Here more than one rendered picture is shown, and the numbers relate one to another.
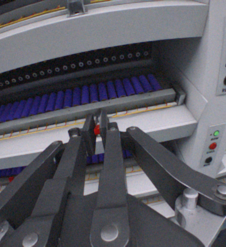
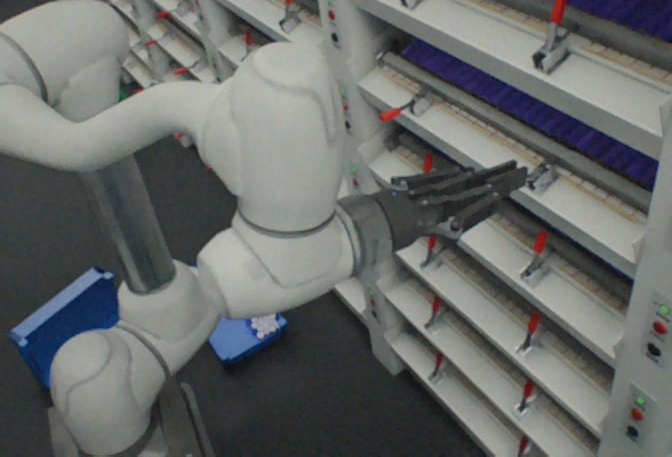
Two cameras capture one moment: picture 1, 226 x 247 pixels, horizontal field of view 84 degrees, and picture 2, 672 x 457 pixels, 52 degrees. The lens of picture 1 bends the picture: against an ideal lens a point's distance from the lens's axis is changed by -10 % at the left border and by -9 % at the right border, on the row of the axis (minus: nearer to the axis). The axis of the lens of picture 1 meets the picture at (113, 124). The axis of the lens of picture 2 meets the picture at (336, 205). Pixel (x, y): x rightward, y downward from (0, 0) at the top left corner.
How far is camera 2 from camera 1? 79 cm
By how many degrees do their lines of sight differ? 52
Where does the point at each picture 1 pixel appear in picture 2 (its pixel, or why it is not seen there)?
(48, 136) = (488, 145)
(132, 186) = (552, 292)
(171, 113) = (627, 229)
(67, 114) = (522, 136)
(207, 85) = (651, 226)
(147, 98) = (615, 187)
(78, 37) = (536, 88)
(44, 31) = (510, 67)
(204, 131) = (647, 288)
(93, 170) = (528, 228)
